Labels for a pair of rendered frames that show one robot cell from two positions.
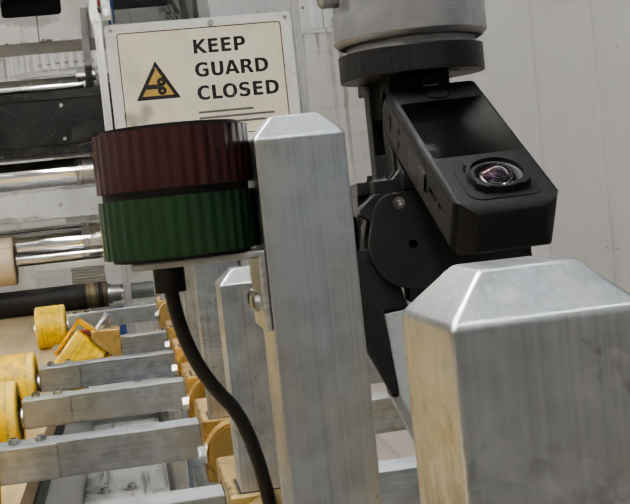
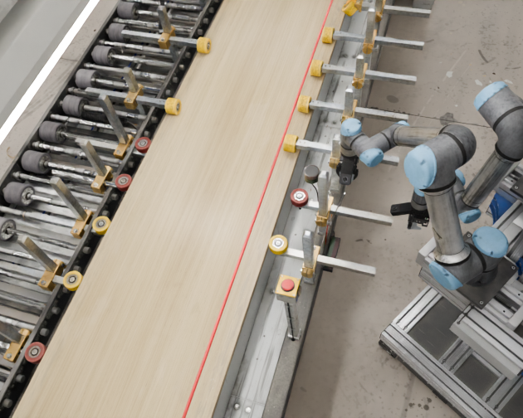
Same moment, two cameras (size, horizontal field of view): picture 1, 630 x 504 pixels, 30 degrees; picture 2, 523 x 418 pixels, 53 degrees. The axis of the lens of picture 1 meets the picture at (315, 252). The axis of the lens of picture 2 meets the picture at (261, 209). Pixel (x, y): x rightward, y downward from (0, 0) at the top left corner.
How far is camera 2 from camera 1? 1.88 m
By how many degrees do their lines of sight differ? 62
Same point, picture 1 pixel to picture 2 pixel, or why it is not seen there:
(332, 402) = (322, 191)
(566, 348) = (307, 239)
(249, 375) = (334, 148)
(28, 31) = not seen: outside the picture
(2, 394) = (318, 67)
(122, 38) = not seen: outside the picture
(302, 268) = (321, 184)
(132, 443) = (332, 109)
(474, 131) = (348, 169)
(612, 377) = (309, 240)
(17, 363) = (328, 33)
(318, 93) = not seen: outside the picture
